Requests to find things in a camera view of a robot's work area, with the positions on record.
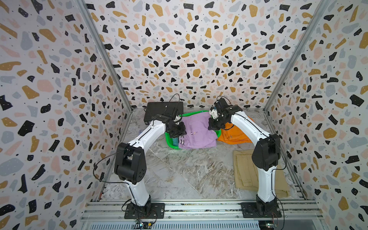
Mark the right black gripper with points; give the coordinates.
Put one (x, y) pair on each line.
(211, 126)

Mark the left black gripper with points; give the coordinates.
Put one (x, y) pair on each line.
(182, 132)

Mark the turquoise pants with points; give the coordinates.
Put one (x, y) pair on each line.
(175, 141)

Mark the orange pants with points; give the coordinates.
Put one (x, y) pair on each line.
(233, 135)

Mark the purple pants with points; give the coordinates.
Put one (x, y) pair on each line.
(197, 130)

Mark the beige pants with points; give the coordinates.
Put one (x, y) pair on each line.
(246, 174)

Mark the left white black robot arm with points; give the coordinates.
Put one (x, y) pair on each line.
(130, 163)

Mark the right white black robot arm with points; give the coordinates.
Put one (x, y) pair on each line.
(266, 152)

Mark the green plastic basket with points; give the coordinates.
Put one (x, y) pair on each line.
(172, 143)

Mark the black flat box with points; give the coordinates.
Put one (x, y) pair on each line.
(169, 109)

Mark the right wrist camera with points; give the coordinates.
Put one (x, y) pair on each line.
(213, 112)

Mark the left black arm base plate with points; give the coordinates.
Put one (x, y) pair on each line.
(150, 210)

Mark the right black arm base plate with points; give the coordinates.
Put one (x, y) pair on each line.
(260, 210)

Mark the aluminium front rail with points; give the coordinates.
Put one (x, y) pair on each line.
(203, 215)

